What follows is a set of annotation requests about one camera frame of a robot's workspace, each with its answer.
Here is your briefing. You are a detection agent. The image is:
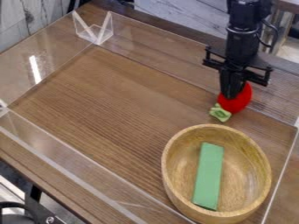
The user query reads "clear acrylic tray wall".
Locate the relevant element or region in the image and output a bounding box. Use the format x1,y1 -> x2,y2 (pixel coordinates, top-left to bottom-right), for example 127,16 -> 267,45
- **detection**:
0,101 -> 193,224

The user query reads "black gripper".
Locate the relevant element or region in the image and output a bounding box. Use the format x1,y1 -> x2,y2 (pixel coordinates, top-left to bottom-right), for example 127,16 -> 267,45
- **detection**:
201,45 -> 273,100

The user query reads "metal table leg background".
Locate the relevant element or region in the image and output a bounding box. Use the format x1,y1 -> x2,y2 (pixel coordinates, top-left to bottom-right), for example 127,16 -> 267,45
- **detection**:
263,6 -> 295,54

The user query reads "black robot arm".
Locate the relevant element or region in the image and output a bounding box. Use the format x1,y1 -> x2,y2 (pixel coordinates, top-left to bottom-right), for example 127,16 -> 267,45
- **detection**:
203,0 -> 273,100

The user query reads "clear acrylic corner bracket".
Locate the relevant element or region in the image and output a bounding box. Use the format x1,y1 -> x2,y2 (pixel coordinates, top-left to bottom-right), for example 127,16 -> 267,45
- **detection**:
70,11 -> 113,46

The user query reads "wooden oval bowl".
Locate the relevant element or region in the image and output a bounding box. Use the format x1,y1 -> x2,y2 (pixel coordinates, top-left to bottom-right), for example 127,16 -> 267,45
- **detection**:
161,124 -> 272,224

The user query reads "red plush strawberry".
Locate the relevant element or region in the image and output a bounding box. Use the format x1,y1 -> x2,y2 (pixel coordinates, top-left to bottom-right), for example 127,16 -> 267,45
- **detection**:
209,83 -> 252,123

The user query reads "green rectangular block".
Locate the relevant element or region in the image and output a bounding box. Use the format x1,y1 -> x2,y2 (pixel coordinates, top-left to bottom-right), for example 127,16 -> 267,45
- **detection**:
191,143 -> 224,211

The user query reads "black cable bottom left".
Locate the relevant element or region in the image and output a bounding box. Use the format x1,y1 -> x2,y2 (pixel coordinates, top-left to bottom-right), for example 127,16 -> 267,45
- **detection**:
0,200 -> 33,224

